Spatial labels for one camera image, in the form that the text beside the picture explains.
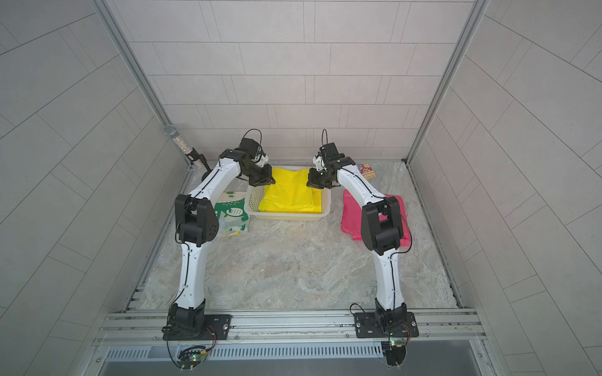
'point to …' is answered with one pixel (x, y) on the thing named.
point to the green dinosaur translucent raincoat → (230, 211)
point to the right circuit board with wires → (395, 351)
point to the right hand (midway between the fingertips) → (308, 181)
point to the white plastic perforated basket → (290, 167)
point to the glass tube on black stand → (198, 160)
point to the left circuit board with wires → (191, 358)
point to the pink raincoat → (351, 219)
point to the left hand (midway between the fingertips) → (278, 177)
